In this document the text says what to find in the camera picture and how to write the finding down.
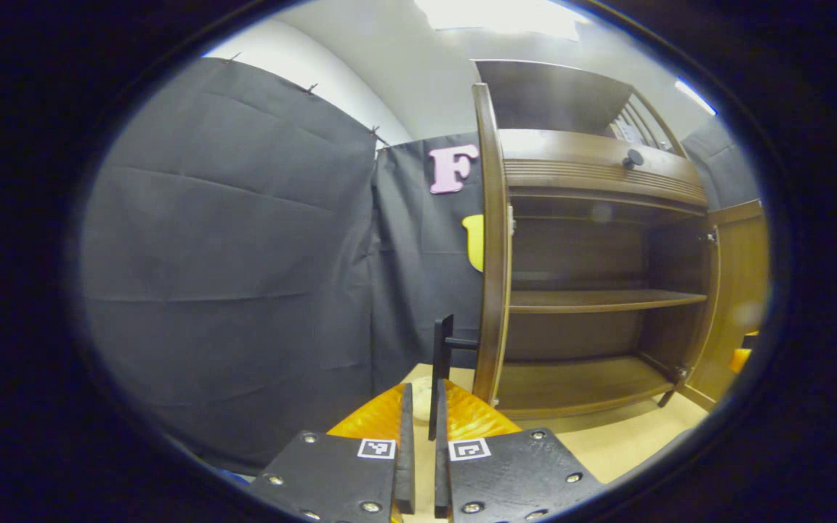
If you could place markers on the metal door hinge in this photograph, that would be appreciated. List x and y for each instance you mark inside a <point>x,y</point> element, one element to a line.
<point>711,236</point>

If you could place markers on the wooden shoe cabinet door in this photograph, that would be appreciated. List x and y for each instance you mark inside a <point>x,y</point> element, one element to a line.
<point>742,276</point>
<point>492,254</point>

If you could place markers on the wooden cabinet shelf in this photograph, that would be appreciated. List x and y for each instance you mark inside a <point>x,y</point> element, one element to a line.
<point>607,299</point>

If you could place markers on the cream plush toy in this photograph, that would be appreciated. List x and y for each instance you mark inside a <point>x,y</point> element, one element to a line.
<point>422,396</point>

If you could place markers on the wooden double-door shoe cabinet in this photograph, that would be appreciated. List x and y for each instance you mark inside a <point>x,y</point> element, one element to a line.
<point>578,254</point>

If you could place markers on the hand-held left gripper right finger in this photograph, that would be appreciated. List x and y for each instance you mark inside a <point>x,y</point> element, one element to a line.
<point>440,465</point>

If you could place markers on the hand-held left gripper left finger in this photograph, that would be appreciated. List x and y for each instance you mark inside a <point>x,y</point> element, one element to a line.
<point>405,450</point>

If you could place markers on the row of upright books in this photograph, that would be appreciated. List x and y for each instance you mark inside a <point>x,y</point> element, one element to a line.
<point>628,132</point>

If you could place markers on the black round drawer knob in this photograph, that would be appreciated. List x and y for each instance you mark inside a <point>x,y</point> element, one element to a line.
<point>633,158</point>

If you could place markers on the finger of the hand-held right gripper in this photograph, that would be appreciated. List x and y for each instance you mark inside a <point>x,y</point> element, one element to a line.
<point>742,357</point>

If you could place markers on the wooden cabinet drawer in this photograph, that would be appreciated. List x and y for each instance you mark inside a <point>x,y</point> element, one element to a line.
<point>571,156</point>

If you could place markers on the large ceiling light panel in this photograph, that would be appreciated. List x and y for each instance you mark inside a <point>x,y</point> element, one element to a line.
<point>498,16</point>

